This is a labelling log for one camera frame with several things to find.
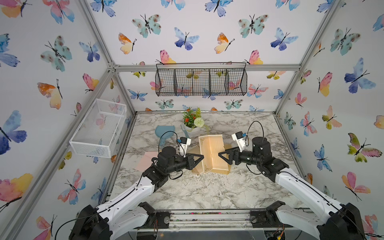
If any lined letter paper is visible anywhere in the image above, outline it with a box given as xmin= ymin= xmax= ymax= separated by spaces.
xmin=199 ymin=135 xmax=231 ymax=175
xmin=191 ymin=162 xmax=204 ymax=175

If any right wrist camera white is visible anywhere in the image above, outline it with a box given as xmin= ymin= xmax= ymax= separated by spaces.
xmin=232 ymin=131 xmax=247 ymax=152

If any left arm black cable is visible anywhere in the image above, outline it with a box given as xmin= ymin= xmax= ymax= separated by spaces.
xmin=158 ymin=130 xmax=185 ymax=181

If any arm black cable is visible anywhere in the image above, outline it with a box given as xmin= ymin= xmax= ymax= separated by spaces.
xmin=245 ymin=120 xmax=265 ymax=148
xmin=158 ymin=130 xmax=185 ymax=181

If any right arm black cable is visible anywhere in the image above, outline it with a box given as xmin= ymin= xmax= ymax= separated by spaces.
xmin=245 ymin=120 xmax=265 ymax=148

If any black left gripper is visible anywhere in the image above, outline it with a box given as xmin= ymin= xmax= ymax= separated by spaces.
xmin=164 ymin=153 xmax=203 ymax=176

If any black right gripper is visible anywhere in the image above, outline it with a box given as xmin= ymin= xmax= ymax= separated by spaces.
xmin=219 ymin=146 xmax=263 ymax=168

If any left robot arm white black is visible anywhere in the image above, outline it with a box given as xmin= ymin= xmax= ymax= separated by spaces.
xmin=69 ymin=147 xmax=204 ymax=240

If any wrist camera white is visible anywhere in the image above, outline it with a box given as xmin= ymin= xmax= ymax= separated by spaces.
xmin=177 ymin=137 xmax=191 ymax=158
xmin=232 ymin=131 xmax=247 ymax=152

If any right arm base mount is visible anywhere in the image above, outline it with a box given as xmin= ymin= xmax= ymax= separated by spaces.
xmin=250 ymin=201 xmax=286 ymax=228

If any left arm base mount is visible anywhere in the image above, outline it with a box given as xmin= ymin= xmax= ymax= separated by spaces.
xmin=139 ymin=202 xmax=171 ymax=230

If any aluminium front rail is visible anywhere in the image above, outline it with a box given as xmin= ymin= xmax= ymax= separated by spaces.
xmin=86 ymin=208 xmax=328 ymax=232

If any black wire wall basket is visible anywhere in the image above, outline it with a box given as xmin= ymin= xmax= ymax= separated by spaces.
xmin=153 ymin=62 xmax=248 ymax=98

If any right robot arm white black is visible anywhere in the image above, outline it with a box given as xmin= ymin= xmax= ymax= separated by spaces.
xmin=218 ymin=135 xmax=366 ymax=240

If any white pot with flowers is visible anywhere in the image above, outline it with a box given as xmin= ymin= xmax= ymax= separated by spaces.
xmin=183 ymin=107 xmax=210 ymax=133

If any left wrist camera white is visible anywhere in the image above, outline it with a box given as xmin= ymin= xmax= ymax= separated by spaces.
xmin=177 ymin=137 xmax=191 ymax=158

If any white mesh wall basket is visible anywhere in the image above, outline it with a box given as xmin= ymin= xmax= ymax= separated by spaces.
xmin=70 ymin=99 xmax=127 ymax=158

